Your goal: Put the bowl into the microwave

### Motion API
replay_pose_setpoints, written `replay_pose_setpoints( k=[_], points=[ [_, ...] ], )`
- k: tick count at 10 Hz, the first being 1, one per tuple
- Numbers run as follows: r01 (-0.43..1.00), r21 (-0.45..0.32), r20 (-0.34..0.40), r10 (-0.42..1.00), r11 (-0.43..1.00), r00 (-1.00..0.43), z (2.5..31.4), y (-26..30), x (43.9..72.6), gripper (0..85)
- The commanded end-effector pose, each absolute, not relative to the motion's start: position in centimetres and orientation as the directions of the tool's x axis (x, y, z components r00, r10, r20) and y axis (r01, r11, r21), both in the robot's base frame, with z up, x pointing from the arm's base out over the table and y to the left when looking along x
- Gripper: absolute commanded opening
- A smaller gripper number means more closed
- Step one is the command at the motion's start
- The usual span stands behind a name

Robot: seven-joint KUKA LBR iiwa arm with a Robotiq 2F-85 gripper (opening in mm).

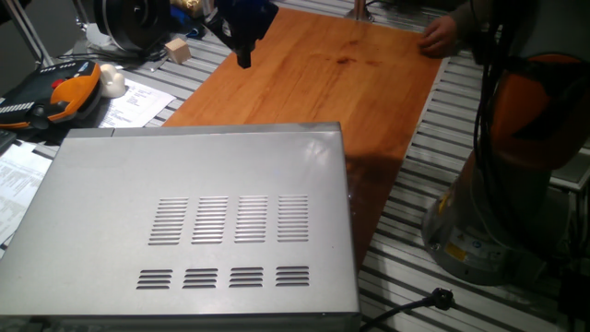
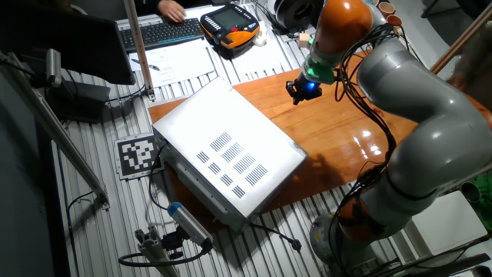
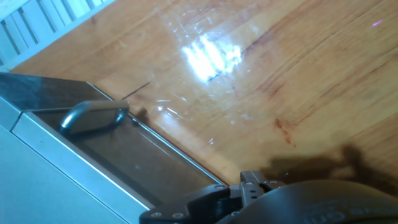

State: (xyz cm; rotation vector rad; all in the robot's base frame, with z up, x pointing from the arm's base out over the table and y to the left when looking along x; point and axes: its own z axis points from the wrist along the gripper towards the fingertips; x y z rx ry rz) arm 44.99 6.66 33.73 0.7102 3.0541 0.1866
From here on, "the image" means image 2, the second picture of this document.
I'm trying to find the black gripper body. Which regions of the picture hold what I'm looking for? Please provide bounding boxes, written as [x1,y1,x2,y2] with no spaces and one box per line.
[294,78,323,102]

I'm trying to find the white duck figure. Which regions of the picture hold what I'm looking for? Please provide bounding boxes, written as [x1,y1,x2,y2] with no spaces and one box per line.
[252,25,270,48]

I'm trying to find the black white fiducial marker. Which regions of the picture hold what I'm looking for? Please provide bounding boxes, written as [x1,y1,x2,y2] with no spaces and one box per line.
[114,132,166,181]

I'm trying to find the black pen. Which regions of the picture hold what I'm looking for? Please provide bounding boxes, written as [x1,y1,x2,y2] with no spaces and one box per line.
[130,58,161,72]

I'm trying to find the forearm in black sleeve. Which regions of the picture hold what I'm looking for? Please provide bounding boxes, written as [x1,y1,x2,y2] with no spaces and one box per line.
[134,0,165,15]

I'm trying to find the black power cable with plug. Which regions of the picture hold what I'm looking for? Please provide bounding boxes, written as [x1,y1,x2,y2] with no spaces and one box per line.
[249,222,303,253]

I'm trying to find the green cloth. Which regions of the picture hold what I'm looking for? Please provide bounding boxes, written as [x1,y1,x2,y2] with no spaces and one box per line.
[467,173,492,222]

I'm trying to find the black round container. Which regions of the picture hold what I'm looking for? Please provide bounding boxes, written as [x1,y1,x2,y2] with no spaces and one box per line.
[273,0,326,34]

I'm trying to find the bare hand black sleeve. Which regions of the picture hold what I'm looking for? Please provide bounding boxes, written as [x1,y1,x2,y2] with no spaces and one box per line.
[157,0,188,23]

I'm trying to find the white box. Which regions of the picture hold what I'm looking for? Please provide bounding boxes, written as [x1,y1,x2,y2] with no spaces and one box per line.
[403,190,489,258]

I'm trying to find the printed paper sheet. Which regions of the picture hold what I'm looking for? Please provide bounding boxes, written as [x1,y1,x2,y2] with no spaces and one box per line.
[230,38,293,78]
[128,37,217,88]

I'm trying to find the silver camera blue end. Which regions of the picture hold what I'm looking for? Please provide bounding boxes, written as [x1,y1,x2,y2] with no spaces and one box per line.
[167,202,214,251]

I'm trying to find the thin black cable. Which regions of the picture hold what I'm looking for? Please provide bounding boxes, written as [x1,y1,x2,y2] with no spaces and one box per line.
[67,190,95,277]

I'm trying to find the grey sensor device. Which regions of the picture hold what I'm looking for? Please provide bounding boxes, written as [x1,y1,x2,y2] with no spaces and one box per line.
[45,48,63,88]

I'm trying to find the aluminium frame beam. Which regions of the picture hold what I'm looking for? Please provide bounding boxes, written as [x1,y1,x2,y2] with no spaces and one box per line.
[0,52,111,211]

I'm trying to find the silver wrist camera green mount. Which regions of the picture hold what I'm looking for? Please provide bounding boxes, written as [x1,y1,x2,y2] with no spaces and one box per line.
[301,57,337,85]

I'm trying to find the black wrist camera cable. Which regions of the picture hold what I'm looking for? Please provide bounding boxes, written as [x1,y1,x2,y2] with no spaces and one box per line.
[332,22,404,170]

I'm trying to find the person torso olive sweater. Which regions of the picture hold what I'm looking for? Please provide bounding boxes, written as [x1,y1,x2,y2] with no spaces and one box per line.
[455,22,492,112]

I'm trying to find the black keyboard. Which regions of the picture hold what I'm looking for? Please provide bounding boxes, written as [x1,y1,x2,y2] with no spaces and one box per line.
[118,17,207,54]

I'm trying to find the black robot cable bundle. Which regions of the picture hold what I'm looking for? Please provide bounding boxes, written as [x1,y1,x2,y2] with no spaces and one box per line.
[326,161,385,270]

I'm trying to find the black appliance cable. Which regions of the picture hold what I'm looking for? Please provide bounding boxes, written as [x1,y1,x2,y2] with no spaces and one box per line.
[148,142,172,212]

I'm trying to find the black camera clamp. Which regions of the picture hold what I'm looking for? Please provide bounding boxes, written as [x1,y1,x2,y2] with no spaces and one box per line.
[161,226,185,261]

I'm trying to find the right hand olive sleeve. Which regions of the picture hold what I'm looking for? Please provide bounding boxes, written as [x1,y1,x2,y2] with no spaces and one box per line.
[447,71,470,92]

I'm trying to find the black box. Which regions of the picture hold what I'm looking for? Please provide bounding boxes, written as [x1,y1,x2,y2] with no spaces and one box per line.
[45,79,112,125]

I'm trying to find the wooden board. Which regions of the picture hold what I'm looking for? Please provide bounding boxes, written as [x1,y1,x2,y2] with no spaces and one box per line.
[148,49,492,234]

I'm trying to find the terracotta mug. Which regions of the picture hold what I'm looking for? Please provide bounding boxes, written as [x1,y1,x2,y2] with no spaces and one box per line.
[386,14,404,35]

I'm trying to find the green cup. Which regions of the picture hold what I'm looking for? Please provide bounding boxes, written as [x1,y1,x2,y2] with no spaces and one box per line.
[460,181,483,205]

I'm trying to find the aluminium profile stand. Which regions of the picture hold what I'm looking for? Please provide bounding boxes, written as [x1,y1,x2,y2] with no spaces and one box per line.
[134,225,181,277]

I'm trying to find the black monitor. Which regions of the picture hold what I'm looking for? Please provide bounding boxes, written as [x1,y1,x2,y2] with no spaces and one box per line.
[0,0,136,86]

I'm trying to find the silver microwave oven body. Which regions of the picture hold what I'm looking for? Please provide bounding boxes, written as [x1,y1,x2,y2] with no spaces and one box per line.
[151,75,308,233]

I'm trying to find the orange black teach pendant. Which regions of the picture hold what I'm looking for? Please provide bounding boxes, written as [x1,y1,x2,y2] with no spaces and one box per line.
[199,2,261,49]

